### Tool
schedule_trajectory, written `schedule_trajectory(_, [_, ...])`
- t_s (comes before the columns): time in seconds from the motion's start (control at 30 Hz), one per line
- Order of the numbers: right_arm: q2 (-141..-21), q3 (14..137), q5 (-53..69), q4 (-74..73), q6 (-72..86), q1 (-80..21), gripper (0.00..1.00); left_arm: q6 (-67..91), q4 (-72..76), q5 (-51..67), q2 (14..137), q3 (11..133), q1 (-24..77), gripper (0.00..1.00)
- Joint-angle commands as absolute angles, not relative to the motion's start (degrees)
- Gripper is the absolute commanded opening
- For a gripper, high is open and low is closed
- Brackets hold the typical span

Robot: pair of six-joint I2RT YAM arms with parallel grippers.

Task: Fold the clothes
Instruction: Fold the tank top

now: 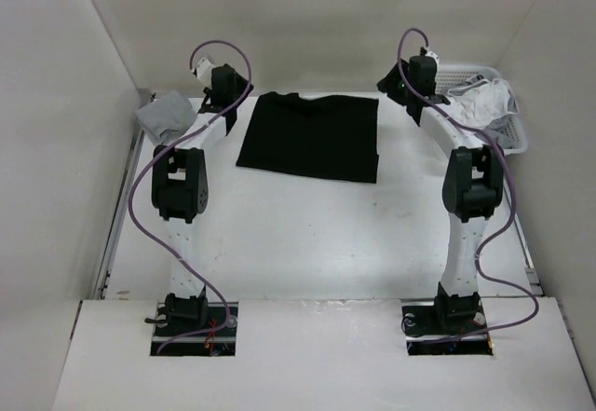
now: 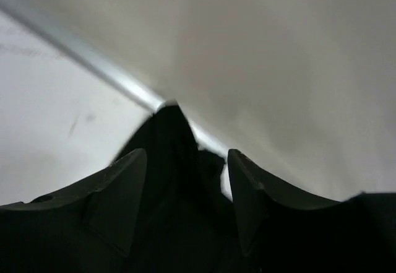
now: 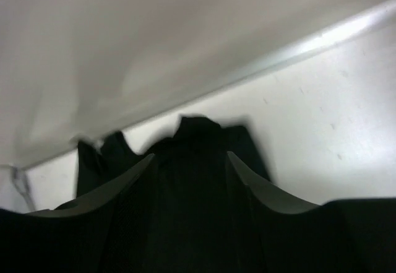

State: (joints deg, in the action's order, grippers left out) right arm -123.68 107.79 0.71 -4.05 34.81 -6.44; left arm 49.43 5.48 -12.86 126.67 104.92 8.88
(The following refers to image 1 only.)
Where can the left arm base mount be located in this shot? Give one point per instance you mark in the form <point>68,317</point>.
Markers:
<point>208,343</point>

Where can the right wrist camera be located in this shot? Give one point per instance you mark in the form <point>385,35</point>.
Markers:
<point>428,52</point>

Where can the folded grey tank top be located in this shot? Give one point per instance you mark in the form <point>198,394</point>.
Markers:
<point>166,118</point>

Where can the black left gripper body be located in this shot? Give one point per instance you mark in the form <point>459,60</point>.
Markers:
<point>240,87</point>

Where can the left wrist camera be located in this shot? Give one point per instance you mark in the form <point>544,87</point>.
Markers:
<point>203,70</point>

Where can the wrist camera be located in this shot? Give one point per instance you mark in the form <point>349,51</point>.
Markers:
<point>203,70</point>
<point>428,52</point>

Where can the white tank top in basket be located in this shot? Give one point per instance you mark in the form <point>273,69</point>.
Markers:
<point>479,103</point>

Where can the grey tank top in basket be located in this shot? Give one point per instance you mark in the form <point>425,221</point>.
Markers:
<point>496,130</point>

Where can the white plastic basket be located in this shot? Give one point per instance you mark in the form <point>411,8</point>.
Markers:
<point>450,75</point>

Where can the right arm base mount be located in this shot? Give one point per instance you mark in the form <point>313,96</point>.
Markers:
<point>426,336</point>

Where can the black tank top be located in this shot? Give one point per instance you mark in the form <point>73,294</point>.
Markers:
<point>332,137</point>

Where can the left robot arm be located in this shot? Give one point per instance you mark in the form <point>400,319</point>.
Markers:
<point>179,183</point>

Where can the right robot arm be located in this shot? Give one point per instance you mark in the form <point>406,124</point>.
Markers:
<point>472,189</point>

